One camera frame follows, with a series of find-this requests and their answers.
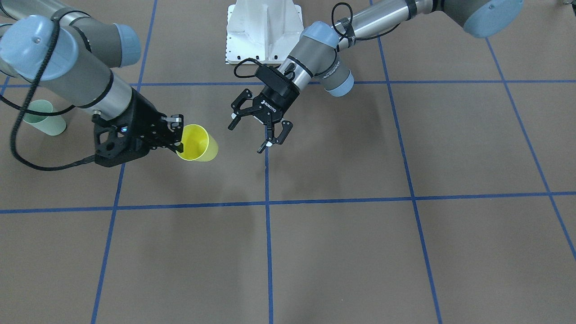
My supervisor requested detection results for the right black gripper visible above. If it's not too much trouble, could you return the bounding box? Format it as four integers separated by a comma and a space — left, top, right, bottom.
92, 90, 185, 156

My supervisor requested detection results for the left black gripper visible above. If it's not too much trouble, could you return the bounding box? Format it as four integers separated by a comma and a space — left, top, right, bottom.
228, 65, 300, 154

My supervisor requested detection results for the yellow plastic cup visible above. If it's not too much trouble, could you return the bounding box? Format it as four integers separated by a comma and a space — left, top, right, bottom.
176, 124, 219, 162

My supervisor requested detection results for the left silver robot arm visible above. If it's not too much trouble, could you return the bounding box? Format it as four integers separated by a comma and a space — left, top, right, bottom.
228, 0, 524, 153

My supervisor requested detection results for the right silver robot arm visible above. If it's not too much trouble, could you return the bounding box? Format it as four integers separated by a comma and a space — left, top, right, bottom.
1, 0, 184, 157

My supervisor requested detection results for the green plastic cup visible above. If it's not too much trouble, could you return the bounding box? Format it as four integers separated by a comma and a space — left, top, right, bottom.
23, 100, 67, 136

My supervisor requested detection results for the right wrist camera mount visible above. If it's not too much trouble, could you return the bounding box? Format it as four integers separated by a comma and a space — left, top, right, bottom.
93, 121, 152, 167

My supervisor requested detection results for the white camera mast base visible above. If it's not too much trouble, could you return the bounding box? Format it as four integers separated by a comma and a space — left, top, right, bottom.
225, 0, 304, 64

